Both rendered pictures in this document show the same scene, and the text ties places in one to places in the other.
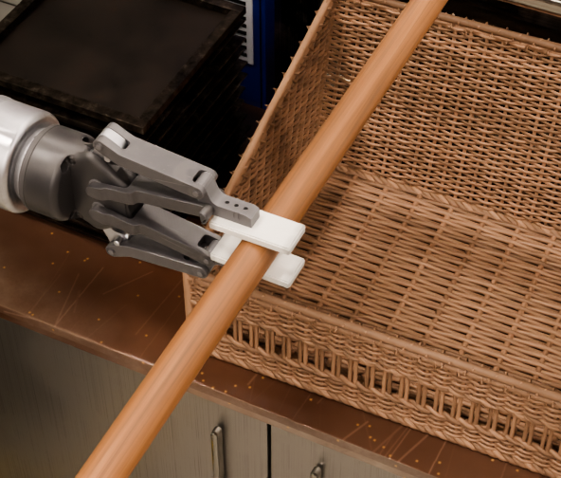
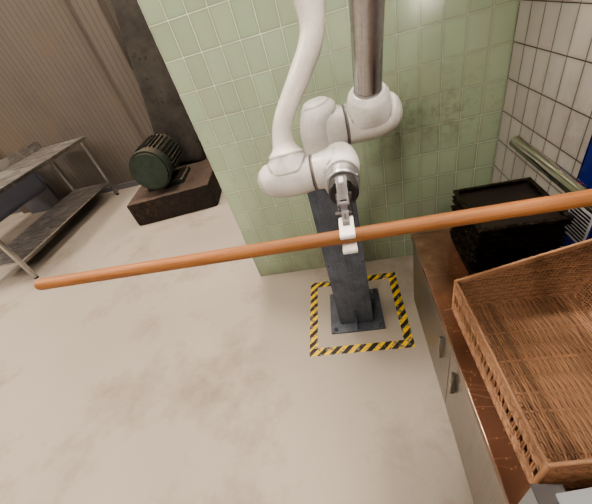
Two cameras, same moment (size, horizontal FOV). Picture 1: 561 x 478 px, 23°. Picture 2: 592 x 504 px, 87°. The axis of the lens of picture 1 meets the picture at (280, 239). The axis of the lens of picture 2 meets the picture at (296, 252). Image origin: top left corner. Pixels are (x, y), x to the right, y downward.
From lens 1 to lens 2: 0.81 m
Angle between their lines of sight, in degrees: 57
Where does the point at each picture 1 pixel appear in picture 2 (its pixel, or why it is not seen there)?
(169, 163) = (342, 193)
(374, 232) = (564, 330)
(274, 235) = (343, 231)
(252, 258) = (333, 234)
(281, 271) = (346, 248)
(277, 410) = (453, 344)
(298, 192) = (374, 228)
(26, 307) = (426, 267)
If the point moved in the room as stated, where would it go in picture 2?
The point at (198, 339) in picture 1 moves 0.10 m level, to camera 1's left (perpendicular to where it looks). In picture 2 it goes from (291, 241) to (276, 220)
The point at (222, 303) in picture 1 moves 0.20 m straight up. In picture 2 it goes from (309, 238) to (282, 145)
